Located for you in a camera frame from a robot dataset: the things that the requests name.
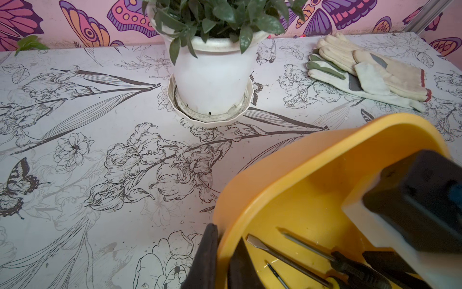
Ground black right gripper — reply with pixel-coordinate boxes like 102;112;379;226
362;251;431;289

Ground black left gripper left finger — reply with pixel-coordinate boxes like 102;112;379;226
181;223;218;289

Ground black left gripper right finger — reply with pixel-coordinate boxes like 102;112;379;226
227;238;265;289

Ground white pot saucer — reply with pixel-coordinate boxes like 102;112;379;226
167;74;254;128

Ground yellow plastic storage tray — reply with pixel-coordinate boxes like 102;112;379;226
213;113;450;289

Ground beige work glove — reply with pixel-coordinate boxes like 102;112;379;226
316;33;432;102

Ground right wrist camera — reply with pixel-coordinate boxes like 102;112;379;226
342;150;462;289

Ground green potted plant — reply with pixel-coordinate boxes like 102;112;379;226
141;0;305;63

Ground white green work glove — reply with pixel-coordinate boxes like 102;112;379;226
307;54;425;112

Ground aluminium frame bars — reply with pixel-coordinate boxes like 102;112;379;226
404;0;453;34

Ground small green leaf sprig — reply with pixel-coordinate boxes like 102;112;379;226
14;35;49;56

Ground white plant pot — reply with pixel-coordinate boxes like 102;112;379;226
146;3;270;116

